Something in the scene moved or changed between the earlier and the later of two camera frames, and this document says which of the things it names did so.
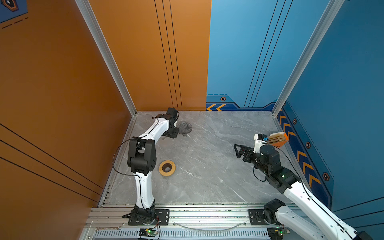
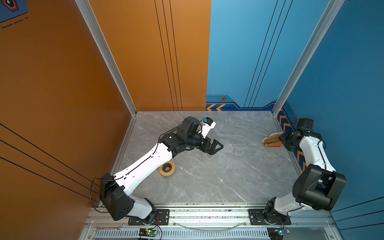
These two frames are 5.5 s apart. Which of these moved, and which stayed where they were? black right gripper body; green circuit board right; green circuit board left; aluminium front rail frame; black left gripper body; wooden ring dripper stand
Moved: black left gripper body; black right gripper body
Stayed: aluminium front rail frame; wooden ring dripper stand; green circuit board right; green circuit board left
